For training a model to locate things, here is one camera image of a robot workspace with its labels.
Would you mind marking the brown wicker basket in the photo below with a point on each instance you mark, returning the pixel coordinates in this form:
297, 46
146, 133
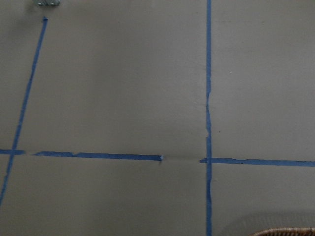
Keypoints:
308, 231

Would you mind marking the aluminium frame post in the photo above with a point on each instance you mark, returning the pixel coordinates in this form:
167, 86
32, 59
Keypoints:
42, 3

